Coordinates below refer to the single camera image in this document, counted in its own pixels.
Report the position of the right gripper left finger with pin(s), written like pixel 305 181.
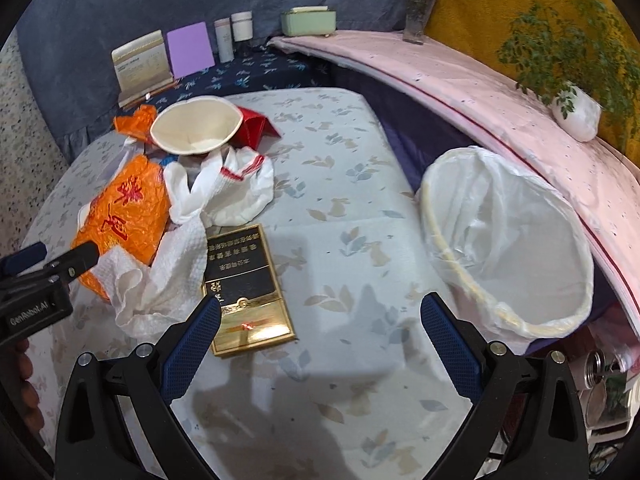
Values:
pixel 93 441

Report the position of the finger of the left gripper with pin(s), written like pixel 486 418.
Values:
pixel 24 259
pixel 75 262

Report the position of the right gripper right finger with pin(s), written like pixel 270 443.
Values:
pixel 525 411

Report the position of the white glove red trim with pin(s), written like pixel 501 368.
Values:
pixel 229 187

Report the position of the white lined trash bin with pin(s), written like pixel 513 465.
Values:
pixel 509 246

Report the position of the person's left hand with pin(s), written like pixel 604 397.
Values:
pixel 17 364

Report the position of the cups clutter under shelf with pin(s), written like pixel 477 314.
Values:
pixel 606 375

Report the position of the large orange plastic bag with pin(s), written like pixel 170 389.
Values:
pixel 131 212

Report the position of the white paper towel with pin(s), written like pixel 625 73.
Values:
pixel 148 299

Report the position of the small orange plastic wrapper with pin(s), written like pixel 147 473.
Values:
pixel 138 124

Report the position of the light floral tablecloth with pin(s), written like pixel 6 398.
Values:
pixel 360 393

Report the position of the black gold cigarette box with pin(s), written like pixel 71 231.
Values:
pixel 240 274

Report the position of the white paper bowl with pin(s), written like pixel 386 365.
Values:
pixel 196 126

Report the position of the purple notebook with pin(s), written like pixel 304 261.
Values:
pixel 189 50

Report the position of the blue grey fabric backdrop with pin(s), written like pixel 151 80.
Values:
pixel 66 48

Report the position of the navy floral cloth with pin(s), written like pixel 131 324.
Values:
pixel 267 68

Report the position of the tall white bottle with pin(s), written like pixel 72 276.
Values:
pixel 223 34

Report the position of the white jar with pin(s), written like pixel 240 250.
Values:
pixel 242 26

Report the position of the pink cloth covered shelf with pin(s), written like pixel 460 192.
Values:
pixel 601 184

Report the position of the green tissue box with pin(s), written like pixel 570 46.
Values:
pixel 308 21

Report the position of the green plant white pot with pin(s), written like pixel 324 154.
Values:
pixel 559 48

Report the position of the yellow fabric backdrop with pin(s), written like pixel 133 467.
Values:
pixel 478 28

